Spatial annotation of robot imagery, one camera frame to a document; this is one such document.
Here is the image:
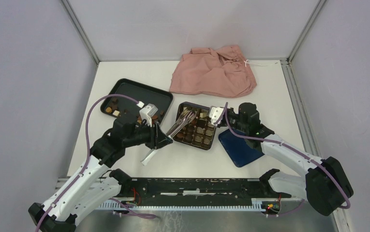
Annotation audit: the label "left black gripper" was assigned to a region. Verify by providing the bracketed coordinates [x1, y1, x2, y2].
[123, 118, 173, 149]

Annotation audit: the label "silver metal tongs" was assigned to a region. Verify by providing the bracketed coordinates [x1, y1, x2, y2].
[141, 110, 197, 166]

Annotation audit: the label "blue chocolate box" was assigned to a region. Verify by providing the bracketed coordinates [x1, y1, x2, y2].
[173, 101, 216, 150]

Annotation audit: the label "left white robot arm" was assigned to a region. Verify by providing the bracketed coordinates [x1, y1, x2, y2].
[28, 121, 173, 232]

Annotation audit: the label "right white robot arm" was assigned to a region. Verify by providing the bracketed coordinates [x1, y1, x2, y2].
[212, 102, 354, 216]

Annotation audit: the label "black chocolate tray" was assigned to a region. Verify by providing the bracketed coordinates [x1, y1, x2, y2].
[100, 78, 173, 124]

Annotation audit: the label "blue box lid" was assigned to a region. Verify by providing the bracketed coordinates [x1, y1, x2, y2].
[218, 130, 264, 168]

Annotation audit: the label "pink cloth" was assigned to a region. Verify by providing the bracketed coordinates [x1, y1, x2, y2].
[169, 45, 257, 98]

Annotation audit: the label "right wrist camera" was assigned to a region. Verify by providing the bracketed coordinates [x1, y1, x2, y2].
[208, 106, 225, 126]

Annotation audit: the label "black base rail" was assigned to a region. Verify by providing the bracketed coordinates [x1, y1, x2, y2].
[116, 178, 291, 207]

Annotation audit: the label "white drawstring cord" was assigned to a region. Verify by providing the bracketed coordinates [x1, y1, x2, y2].
[243, 59, 279, 68]

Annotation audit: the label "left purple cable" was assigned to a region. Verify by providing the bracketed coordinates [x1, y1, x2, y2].
[34, 94, 159, 232]

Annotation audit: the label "purple cable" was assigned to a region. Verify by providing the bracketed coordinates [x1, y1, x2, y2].
[34, 94, 159, 232]
[213, 102, 351, 217]

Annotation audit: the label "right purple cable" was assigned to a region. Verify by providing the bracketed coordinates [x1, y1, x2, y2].
[213, 102, 351, 217]

